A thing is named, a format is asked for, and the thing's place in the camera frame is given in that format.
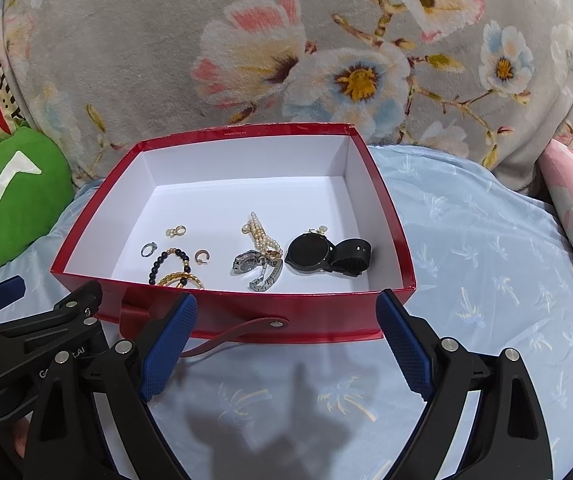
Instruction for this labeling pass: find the light blue bedsheet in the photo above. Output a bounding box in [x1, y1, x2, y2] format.
[0, 142, 573, 480]

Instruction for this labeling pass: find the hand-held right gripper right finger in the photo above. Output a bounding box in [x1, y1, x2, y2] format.
[375, 288, 556, 480]

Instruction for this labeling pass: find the person's left hand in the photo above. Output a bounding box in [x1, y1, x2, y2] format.
[13, 422, 32, 461]

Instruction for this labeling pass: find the red cardboard box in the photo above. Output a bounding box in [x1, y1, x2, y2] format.
[50, 122, 417, 360]

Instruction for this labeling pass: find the grey floral blanket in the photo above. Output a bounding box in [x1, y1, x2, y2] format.
[0, 0, 573, 196]

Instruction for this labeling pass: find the black beaded bracelet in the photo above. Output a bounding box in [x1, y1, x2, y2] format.
[149, 247, 190, 287]

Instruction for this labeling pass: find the gold chain bracelet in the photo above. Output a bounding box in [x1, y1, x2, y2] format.
[156, 271, 206, 291]

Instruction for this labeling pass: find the silver metal watch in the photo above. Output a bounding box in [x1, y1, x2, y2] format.
[230, 249, 284, 292]

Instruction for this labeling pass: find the black smartwatch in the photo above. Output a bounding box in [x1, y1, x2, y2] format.
[284, 234, 372, 278]

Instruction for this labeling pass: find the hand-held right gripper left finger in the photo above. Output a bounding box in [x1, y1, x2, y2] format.
[25, 292, 200, 480]

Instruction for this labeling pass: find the pearl necklace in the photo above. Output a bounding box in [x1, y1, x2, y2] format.
[240, 211, 284, 263]

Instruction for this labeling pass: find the green round cushion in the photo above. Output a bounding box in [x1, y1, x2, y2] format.
[0, 126, 74, 266]

